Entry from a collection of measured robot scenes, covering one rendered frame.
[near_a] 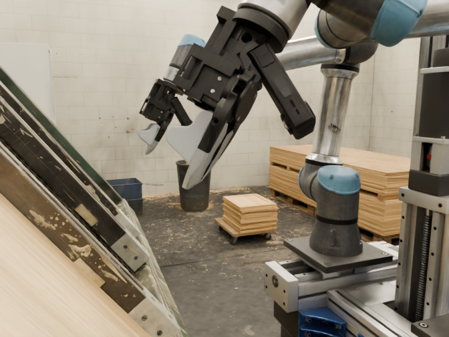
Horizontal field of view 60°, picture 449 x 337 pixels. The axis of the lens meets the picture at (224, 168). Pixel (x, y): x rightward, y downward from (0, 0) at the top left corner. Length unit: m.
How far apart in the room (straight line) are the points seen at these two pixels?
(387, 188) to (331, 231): 2.99
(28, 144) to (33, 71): 3.35
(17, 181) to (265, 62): 0.56
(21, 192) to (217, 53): 0.52
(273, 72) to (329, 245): 0.76
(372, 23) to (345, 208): 0.69
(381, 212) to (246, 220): 1.34
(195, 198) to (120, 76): 2.13
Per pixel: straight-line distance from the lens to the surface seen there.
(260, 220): 4.09
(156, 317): 0.96
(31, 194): 0.85
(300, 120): 0.44
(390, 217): 4.22
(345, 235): 1.13
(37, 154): 1.30
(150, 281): 1.28
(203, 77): 0.45
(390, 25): 0.52
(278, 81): 0.45
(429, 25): 0.68
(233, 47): 0.48
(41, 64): 4.63
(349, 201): 1.12
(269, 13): 0.47
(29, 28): 6.10
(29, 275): 0.69
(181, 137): 0.45
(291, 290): 1.09
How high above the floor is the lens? 1.46
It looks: 10 degrees down
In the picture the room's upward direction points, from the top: straight up
